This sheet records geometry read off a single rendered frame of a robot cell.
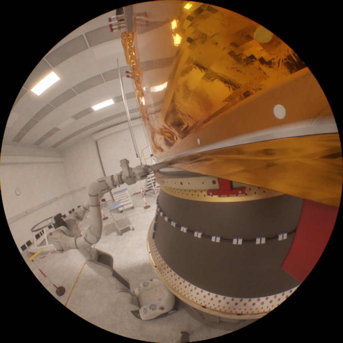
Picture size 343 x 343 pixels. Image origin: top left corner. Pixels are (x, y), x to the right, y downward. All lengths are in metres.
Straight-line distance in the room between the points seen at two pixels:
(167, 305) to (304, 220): 1.54
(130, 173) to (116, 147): 8.04
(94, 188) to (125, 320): 1.95
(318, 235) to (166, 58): 0.26
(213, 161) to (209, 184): 0.21
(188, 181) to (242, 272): 0.42
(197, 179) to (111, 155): 8.37
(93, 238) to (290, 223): 0.86
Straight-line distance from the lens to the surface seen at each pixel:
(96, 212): 0.66
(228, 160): 0.16
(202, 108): 0.16
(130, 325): 2.11
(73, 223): 1.13
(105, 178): 0.62
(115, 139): 8.72
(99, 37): 3.79
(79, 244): 0.78
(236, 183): 0.37
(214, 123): 0.16
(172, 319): 1.90
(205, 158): 0.21
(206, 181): 0.39
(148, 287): 1.78
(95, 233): 0.69
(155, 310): 1.60
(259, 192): 0.41
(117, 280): 1.30
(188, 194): 0.52
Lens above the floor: 1.81
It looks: 7 degrees down
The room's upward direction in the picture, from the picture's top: 16 degrees counter-clockwise
